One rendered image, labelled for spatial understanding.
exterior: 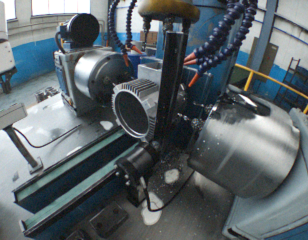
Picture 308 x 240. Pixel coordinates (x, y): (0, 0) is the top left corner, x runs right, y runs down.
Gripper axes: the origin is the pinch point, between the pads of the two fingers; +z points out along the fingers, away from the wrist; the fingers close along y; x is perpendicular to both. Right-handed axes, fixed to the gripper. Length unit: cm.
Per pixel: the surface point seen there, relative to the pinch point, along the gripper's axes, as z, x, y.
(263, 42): -42, -111, 542
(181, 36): 5, -46, 27
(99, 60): 1.5, -8.3, 34.2
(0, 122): 9.4, -3.5, -5.7
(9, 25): -273, 449, -32
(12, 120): 10.5, -3.5, -1.5
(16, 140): 17.7, 0.6, -4.5
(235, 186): 32, -55, 28
